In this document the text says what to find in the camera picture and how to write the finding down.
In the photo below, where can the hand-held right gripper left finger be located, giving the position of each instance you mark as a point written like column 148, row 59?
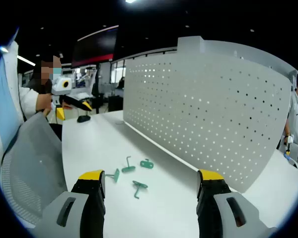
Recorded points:
column 89, row 203

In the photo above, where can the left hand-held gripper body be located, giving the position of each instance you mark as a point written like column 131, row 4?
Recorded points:
column 59, row 85

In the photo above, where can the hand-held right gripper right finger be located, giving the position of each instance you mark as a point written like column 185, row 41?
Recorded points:
column 213, row 203

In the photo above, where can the green hook assembly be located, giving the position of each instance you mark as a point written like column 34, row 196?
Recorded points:
column 128, row 168
column 139, row 184
column 146, row 164
column 117, row 174

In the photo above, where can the white perforated mounting plate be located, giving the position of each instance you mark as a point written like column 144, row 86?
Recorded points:
column 201, row 111

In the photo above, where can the person's left hand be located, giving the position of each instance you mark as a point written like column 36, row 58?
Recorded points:
column 43, row 104

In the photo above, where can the black computer mouse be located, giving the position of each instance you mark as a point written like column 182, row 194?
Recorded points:
column 83, row 119

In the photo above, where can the black cabinet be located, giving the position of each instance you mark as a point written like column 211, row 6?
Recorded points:
column 115, row 102

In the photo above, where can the long ceiling light strip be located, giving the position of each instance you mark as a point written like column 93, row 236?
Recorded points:
column 26, row 60
column 130, row 1

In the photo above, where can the black hanging screen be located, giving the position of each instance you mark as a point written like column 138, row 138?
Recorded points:
column 94, row 47

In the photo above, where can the grey mesh office chair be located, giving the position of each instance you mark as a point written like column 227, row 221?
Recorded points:
column 32, row 161

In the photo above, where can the person's white-shirted torso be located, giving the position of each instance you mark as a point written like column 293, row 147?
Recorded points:
column 5, row 106

